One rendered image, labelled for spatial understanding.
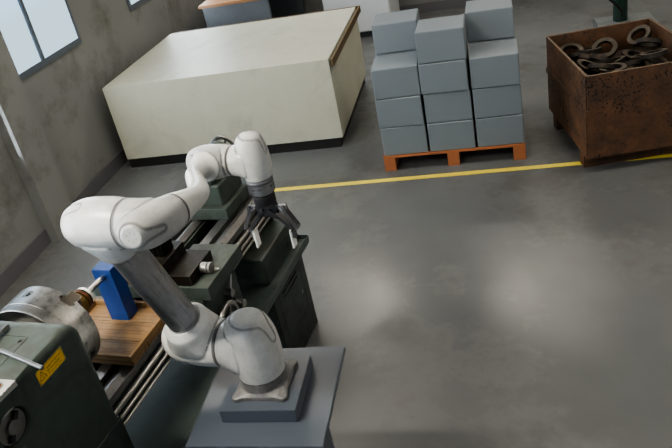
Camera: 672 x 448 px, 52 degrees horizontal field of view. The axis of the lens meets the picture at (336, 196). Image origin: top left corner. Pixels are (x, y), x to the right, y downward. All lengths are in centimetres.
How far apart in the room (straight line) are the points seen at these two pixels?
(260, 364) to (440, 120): 319
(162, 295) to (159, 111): 413
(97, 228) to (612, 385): 233
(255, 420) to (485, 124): 328
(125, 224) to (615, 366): 237
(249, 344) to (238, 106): 388
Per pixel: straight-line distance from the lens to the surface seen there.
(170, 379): 292
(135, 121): 624
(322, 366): 242
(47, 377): 207
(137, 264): 197
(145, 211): 176
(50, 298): 233
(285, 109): 574
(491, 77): 493
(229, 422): 233
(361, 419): 327
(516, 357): 346
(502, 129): 508
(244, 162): 222
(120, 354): 252
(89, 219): 185
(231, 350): 219
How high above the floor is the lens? 233
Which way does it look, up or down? 28 degrees down
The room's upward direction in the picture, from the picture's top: 12 degrees counter-clockwise
